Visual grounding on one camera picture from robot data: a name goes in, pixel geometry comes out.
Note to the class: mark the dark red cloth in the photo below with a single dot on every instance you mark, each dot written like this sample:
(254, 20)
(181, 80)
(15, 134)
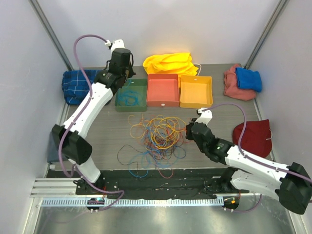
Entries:
(257, 138)

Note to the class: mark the blue plaid cloth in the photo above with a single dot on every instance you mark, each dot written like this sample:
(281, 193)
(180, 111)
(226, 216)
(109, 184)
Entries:
(75, 87)

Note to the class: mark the grey cloth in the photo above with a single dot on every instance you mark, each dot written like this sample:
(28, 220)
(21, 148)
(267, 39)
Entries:
(52, 151)

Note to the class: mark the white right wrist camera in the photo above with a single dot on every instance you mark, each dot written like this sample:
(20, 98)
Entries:
(205, 116)

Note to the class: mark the white slotted cable duct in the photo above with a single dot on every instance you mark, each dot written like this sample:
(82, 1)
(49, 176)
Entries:
(97, 202)

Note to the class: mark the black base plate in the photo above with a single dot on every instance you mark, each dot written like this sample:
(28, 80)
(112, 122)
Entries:
(167, 184)

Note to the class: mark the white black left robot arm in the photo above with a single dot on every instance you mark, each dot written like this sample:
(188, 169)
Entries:
(70, 138)

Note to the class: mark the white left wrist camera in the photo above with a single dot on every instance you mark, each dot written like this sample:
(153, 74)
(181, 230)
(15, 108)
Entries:
(117, 46)

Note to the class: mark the pink cloth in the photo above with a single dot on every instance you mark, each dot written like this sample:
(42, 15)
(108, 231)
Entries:
(231, 88)

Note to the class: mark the green plastic bin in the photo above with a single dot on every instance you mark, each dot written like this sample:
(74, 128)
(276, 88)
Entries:
(132, 96)

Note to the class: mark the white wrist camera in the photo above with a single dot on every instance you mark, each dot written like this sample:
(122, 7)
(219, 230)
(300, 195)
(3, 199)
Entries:
(117, 46)
(205, 116)

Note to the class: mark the red plastic bin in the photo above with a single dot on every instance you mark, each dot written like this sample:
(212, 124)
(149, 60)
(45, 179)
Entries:
(163, 90)

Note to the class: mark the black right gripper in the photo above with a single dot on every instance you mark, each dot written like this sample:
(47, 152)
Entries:
(188, 135)

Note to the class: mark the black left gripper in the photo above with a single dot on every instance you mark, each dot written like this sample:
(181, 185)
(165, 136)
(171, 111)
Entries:
(131, 72)

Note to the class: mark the yellow cloth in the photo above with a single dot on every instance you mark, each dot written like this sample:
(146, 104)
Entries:
(173, 63)

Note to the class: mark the blue towel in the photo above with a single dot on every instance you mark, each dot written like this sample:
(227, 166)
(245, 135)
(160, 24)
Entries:
(248, 79)

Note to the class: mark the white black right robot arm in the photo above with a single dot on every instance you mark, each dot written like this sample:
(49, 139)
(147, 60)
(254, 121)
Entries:
(289, 184)

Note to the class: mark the yellow plastic bin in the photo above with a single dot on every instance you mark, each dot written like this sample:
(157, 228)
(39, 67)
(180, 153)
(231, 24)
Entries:
(196, 92)

